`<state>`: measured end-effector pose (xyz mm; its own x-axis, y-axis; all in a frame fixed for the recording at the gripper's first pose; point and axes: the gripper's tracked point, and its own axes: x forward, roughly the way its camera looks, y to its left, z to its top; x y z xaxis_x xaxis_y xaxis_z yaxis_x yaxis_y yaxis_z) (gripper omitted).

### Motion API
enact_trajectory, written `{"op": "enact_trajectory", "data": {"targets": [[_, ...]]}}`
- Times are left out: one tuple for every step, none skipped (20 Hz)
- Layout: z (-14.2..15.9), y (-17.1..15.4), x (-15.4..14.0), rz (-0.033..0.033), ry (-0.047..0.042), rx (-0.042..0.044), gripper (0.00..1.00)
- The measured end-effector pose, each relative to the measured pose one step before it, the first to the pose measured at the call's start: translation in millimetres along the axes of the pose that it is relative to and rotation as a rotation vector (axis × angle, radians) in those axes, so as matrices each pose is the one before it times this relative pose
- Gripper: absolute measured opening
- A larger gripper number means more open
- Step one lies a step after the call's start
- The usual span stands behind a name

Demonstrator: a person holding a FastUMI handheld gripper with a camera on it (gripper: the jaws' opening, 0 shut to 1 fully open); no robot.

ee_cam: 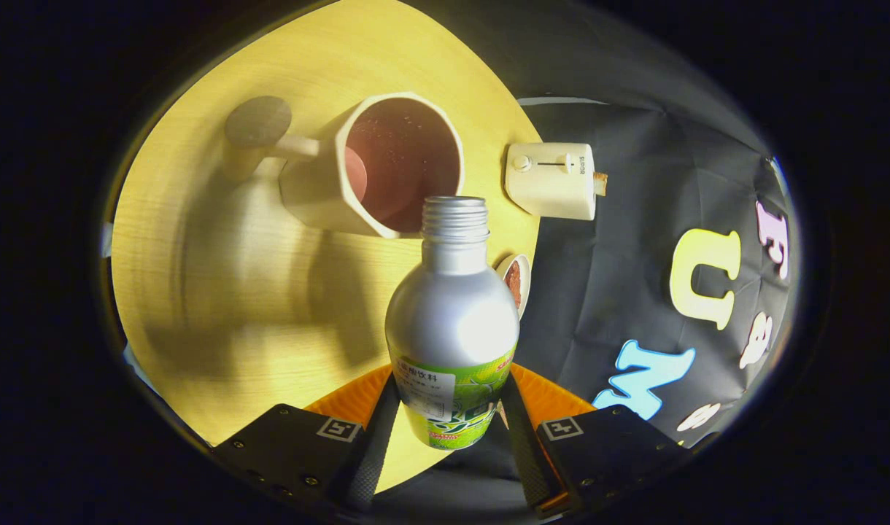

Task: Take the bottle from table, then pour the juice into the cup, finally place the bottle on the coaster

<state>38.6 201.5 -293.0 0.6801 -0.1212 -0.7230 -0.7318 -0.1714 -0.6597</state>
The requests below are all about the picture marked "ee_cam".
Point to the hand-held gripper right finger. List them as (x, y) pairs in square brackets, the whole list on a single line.
[(525, 459)]

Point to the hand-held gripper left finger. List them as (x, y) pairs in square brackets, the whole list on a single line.
[(372, 459)]

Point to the silver bottle green label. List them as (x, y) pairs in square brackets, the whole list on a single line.
[(452, 321)]

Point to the white round plate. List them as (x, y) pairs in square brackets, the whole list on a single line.
[(524, 281)]

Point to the red sausage piece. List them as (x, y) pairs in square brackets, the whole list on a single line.
[(514, 281)]

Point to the wooden table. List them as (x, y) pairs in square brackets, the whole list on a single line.
[(233, 306)]

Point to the white toaster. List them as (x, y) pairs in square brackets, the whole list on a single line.
[(551, 182)]

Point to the toast slice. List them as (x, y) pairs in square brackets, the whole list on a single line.
[(600, 184)]

